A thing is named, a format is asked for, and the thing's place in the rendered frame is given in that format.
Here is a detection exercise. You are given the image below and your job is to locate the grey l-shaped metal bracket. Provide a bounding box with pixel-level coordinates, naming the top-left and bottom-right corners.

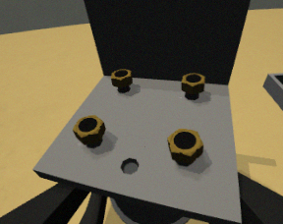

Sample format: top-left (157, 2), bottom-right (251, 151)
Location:
top-left (32, 0), bottom-right (251, 224)

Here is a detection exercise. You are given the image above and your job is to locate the black cylinder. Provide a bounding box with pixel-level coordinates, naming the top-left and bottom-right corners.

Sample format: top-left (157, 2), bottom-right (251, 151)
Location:
top-left (87, 86), bottom-right (198, 224)

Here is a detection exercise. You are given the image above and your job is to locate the brass hex nut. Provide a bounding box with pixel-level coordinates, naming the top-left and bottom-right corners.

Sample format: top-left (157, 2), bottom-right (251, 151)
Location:
top-left (111, 69), bottom-right (133, 87)
top-left (182, 74), bottom-right (205, 94)
top-left (73, 115), bottom-right (106, 145)
top-left (167, 129), bottom-right (203, 164)

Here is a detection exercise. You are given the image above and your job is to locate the grey shallow tray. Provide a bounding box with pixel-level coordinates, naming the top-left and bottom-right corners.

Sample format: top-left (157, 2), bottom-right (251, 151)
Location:
top-left (263, 73), bottom-right (283, 111)

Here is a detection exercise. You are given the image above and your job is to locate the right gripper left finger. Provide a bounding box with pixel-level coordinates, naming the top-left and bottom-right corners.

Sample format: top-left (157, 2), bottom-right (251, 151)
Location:
top-left (0, 183), bottom-right (107, 224)

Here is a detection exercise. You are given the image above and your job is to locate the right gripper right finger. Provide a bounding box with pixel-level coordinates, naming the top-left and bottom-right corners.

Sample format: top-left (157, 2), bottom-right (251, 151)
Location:
top-left (238, 172), bottom-right (283, 224)

